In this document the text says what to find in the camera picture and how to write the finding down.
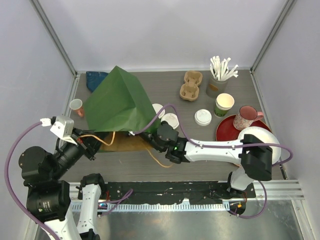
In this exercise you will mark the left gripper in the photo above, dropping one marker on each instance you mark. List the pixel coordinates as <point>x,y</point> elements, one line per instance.
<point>88,141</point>

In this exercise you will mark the white cup lid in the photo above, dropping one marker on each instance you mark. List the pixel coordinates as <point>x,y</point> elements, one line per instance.
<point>157,107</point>
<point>171,119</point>

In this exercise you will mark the green paper bag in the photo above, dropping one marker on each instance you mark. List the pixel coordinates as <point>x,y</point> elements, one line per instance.
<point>120,105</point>

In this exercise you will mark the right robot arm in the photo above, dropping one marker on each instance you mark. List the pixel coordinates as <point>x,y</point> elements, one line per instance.
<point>252,155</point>

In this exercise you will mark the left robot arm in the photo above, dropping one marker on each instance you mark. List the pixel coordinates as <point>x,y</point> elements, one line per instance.
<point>48,197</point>

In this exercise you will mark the stack of white lids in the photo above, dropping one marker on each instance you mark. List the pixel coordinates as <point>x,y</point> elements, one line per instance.
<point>203,117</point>

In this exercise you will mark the cardboard cup carrier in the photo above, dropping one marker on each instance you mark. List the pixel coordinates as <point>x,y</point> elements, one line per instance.
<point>189,91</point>

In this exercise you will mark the red round tray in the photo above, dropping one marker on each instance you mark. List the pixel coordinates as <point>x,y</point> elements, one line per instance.
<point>226,131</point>

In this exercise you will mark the stack of green cups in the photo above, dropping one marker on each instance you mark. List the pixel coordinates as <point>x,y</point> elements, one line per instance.
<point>223,103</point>

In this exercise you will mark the grey straw holder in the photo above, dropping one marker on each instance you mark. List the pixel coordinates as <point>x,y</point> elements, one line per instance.
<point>215,87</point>

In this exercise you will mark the small copper cup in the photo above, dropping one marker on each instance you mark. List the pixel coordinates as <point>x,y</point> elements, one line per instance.
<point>76,105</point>

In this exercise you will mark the pink speckled mug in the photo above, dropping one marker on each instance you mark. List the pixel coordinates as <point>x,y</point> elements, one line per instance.
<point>246,116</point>

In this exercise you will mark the white wrapped straws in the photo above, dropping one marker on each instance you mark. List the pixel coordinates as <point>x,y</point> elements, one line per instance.
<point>220,69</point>

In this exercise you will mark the blue ceramic dish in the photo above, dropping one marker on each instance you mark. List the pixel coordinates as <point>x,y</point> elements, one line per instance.
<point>94,79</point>

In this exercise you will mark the white plate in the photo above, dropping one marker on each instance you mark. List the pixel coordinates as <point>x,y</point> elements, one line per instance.
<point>266,137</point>

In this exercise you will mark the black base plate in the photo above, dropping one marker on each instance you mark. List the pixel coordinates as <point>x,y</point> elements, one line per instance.
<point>174,192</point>

